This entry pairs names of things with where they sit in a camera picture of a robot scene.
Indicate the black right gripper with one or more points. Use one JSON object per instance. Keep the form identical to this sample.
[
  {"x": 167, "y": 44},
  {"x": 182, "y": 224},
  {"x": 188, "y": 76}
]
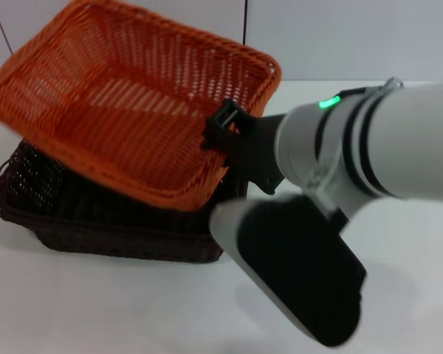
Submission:
[{"x": 258, "y": 151}]

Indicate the orange woven basket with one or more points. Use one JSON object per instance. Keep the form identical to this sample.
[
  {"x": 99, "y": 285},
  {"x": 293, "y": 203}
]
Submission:
[{"x": 114, "y": 110}]

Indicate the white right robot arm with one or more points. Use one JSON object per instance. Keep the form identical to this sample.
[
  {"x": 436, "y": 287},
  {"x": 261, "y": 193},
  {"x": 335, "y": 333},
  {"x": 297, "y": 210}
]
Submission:
[{"x": 391, "y": 140}]

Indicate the dark brown woven basket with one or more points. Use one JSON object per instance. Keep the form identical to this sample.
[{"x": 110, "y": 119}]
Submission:
[{"x": 96, "y": 236}]

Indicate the grey black wrist camera housing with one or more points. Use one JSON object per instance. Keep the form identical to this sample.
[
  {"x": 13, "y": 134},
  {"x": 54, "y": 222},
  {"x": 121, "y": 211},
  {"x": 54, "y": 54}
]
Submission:
[{"x": 299, "y": 265}]

